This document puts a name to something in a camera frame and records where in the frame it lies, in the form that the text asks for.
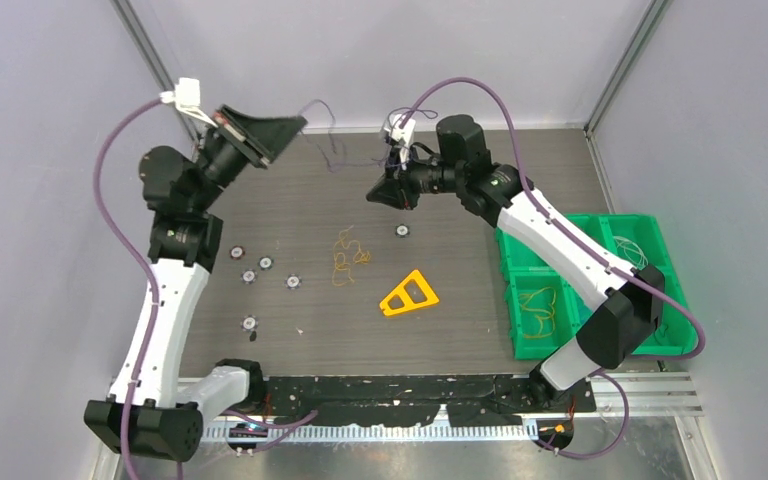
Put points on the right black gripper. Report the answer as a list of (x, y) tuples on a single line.
[(395, 193)]

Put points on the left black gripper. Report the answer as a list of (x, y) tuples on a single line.
[(268, 139)]

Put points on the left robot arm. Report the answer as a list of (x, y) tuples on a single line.
[(145, 414)]

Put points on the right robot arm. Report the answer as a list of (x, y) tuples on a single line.
[(626, 303)]

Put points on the poker chip by gripper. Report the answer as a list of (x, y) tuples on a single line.
[(266, 263)]

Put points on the poker chip middle left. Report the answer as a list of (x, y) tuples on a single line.
[(293, 282)]

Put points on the poker chip near red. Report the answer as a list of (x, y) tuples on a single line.
[(249, 276)]

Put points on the poker chip lower left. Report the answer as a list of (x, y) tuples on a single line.
[(249, 323)]

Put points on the green plastic bin organiser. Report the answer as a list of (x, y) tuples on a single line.
[(545, 311)]

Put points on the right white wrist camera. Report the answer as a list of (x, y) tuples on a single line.
[(398, 134)]

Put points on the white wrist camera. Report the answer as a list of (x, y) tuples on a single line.
[(185, 97), (398, 134)]

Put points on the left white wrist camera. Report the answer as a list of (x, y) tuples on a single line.
[(185, 97)]

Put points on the yellow triangular plastic frame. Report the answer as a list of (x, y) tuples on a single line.
[(413, 293)]

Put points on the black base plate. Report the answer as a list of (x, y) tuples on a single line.
[(411, 400)]

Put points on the white slotted cable duct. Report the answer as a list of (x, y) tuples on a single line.
[(438, 431)]

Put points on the aluminium frame rail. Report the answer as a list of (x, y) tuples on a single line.
[(648, 394)]

